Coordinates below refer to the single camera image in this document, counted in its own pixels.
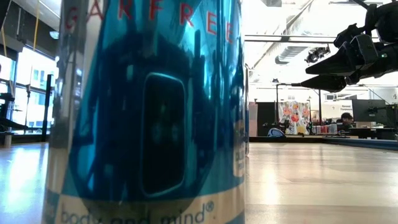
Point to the overhead horizontal metal rail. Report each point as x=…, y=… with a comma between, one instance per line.
x=270, y=40

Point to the black ceiling spotlight cluster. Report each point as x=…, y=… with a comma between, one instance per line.
x=317, y=54

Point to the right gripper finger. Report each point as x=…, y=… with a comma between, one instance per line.
x=339, y=63
x=329, y=84

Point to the row of pink boxes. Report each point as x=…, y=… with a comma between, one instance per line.
x=323, y=129

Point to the grey ceiling vent box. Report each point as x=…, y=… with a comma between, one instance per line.
x=272, y=2

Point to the blue beverage can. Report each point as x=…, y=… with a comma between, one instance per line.
x=140, y=93

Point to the white printed wall sign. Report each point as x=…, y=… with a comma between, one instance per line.
x=337, y=107

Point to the black equipment stand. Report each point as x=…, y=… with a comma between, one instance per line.
x=4, y=109

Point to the white blue rounded device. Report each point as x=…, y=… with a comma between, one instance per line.
x=275, y=133

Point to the black metal gantry frame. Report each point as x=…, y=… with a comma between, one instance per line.
x=320, y=105

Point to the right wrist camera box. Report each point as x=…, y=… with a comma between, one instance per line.
x=345, y=35

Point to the black computer monitor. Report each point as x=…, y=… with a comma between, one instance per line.
x=368, y=110

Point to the floral print curtain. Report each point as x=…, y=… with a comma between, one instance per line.
x=293, y=118

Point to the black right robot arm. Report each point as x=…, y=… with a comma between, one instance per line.
x=390, y=62

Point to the ceiling air duct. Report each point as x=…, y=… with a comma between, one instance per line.
x=290, y=53

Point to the pale pink panel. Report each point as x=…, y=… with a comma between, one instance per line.
x=252, y=121

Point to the grey cylindrical leg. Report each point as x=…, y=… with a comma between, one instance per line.
x=8, y=140

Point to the dark office desk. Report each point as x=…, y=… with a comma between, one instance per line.
x=373, y=133

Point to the black vertical post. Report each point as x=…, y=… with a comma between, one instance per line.
x=48, y=109

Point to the black aluminium rig frame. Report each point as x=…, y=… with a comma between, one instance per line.
x=357, y=142

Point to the person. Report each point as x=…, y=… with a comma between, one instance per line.
x=346, y=119

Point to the black partition panel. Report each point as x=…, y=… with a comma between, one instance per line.
x=265, y=119

